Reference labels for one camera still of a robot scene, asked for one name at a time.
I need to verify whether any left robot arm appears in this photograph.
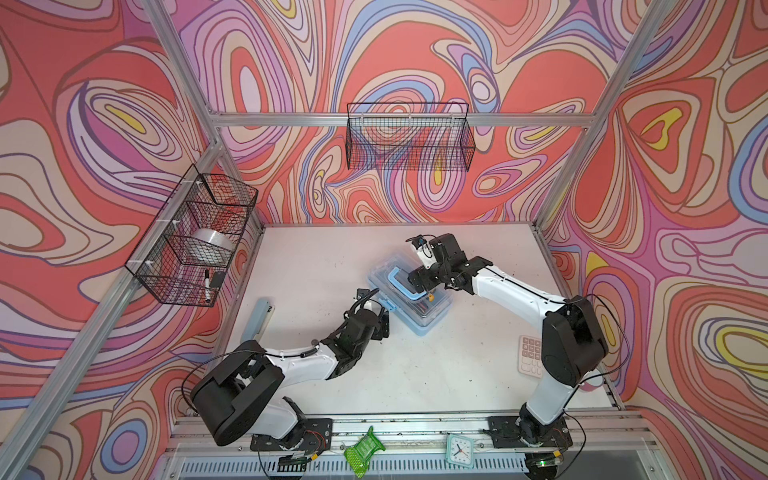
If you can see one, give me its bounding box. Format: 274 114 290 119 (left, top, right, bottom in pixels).
189 288 389 450

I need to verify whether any grey tape roll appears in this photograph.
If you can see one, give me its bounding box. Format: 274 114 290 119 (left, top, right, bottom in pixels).
192 228 235 251

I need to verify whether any black wire basket left wall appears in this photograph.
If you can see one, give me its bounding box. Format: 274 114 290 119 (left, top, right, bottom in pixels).
125 166 258 308

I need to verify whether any pink calculator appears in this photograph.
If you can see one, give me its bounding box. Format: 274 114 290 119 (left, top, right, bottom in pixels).
518 335 544 378

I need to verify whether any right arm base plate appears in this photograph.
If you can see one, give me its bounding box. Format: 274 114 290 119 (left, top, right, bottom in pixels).
484 415 573 450

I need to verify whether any small teal alarm clock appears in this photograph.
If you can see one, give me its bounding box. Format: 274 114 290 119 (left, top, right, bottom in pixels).
445 434 474 468

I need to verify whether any grey blue stapler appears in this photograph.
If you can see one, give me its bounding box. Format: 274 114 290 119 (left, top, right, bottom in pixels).
243 298 274 340

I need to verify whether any black wire basket wall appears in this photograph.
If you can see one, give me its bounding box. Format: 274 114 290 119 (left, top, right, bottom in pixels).
125 166 258 308
345 100 476 172

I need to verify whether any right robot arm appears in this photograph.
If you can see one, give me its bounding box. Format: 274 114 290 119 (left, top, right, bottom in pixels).
406 233 609 436

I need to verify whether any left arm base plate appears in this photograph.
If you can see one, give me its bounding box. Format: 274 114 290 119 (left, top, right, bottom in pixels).
250 417 333 454

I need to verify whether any black wire basket back wall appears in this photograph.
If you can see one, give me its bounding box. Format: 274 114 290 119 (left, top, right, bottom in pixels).
345 100 476 172

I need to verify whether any light blue plastic tool box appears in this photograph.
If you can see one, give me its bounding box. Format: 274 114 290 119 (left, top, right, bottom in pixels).
367 254 452 336

